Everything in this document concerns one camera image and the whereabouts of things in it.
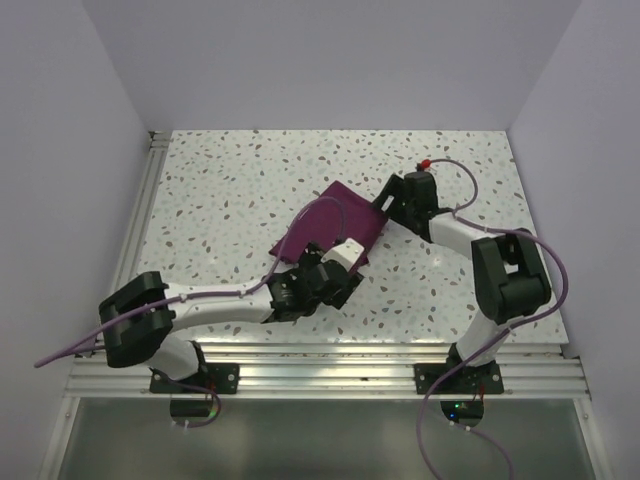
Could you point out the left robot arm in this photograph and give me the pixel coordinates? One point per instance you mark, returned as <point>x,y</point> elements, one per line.
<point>140,320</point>

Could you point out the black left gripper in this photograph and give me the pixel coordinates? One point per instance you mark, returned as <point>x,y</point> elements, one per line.
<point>311,257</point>

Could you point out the purple cloth mat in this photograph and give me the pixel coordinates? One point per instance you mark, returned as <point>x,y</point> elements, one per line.
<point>337,214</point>

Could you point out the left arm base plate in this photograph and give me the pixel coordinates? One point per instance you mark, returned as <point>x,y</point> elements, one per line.
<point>221,378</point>

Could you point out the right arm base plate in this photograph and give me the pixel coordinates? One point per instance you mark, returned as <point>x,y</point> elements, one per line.
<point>485,379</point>

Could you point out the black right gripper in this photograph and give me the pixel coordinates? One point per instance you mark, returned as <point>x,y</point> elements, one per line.
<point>395,188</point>

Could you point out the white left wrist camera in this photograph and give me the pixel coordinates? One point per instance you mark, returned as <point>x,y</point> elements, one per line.
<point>349,254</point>

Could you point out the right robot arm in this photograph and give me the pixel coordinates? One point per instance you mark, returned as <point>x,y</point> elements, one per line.
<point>510,280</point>

